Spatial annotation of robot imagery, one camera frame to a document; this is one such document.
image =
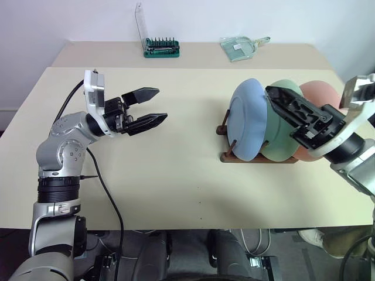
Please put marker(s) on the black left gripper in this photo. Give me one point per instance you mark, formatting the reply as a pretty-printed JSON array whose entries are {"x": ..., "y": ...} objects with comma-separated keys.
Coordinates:
[{"x": 115, "y": 114}]

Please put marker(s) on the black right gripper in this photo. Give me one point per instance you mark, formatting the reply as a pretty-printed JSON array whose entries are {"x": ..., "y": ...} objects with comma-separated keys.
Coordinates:
[{"x": 322, "y": 131}]

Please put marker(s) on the green plate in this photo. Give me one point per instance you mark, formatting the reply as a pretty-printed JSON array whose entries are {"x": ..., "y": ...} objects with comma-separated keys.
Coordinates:
[{"x": 278, "y": 137}]

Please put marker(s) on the pink-red plate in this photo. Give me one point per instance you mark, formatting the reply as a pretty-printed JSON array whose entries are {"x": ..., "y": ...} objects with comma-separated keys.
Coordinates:
[{"x": 319, "y": 93}]

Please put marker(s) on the blue plate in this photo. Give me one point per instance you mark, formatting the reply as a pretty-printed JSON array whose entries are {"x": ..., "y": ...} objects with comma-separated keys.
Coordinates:
[{"x": 246, "y": 123}]

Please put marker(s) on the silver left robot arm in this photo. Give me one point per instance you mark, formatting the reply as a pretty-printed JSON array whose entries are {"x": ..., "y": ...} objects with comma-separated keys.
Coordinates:
[{"x": 67, "y": 146}]

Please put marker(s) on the brown wooden dish rack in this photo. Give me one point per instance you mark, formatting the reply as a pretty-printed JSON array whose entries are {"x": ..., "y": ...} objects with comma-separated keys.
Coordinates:
[{"x": 227, "y": 159}]

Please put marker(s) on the green screwdriver bit case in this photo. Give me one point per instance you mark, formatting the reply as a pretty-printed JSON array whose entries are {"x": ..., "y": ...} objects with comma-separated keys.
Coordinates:
[{"x": 161, "y": 54}]

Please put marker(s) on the clear green dustpan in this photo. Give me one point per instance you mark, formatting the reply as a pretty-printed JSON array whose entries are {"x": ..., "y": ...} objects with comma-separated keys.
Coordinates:
[{"x": 238, "y": 49}]

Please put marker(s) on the white shoe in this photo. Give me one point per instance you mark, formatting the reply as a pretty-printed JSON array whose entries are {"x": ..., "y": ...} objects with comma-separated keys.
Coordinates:
[{"x": 312, "y": 237}]

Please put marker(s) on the khaki trouser leg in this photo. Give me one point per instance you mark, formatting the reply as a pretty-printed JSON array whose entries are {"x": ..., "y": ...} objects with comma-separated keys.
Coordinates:
[{"x": 342, "y": 243}]

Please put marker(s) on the metal buckle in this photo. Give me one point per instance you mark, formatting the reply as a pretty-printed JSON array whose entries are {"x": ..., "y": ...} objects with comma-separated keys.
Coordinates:
[
  {"x": 259, "y": 262},
  {"x": 109, "y": 261}
]

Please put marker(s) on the dark rounded shape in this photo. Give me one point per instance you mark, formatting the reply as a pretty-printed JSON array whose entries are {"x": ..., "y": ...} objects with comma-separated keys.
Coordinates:
[{"x": 228, "y": 257}]

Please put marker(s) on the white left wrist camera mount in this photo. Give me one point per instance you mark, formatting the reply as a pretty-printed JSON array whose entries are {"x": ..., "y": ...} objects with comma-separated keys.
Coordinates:
[{"x": 93, "y": 87}]

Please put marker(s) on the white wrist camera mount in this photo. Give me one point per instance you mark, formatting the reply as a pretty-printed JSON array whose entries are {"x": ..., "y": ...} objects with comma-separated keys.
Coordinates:
[
  {"x": 354, "y": 123},
  {"x": 93, "y": 87}
]

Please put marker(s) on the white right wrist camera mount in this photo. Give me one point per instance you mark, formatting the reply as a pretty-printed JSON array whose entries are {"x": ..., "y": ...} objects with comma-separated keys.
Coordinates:
[{"x": 354, "y": 123}]

